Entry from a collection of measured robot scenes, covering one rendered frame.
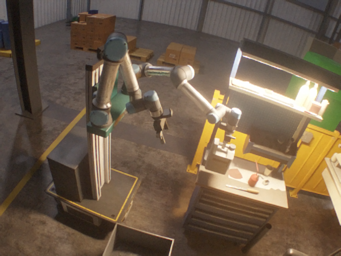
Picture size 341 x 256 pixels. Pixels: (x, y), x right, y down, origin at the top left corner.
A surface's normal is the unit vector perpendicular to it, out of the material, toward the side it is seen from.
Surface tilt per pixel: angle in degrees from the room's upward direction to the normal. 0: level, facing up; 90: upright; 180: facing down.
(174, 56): 90
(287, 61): 58
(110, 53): 82
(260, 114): 90
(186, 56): 90
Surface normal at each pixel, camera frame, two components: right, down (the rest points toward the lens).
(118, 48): 0.18, 0.52
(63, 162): 0.15, -0.78
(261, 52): -0.17, 0.06
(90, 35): -0.26, 0.57
